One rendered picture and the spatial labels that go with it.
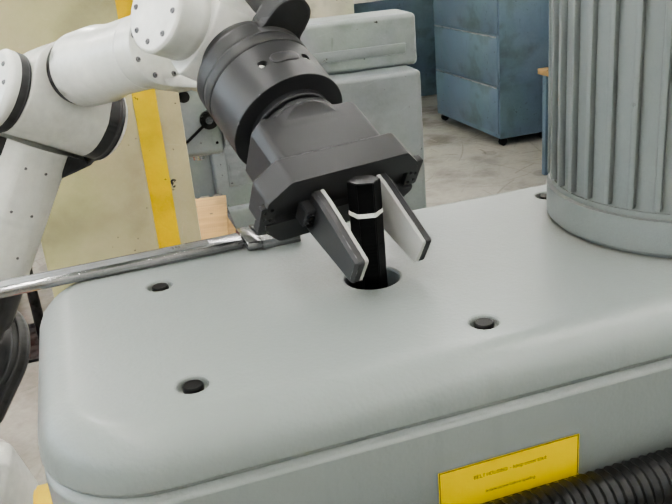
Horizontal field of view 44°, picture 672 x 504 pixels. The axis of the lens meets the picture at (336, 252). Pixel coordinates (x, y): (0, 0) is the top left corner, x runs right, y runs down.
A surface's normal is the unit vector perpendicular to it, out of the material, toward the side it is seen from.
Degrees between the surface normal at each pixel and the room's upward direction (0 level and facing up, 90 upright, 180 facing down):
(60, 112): 101
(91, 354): 0
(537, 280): 0
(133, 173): 90
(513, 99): 90
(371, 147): 30
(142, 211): 90
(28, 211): 95
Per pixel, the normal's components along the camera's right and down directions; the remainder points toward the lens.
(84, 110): 0.73, 0.00
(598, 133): -0.84, 0.26
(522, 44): 0.31, 0.33
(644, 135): -0.65, 0.33
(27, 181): 0.65, 0.32
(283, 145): 0.19, -0.66
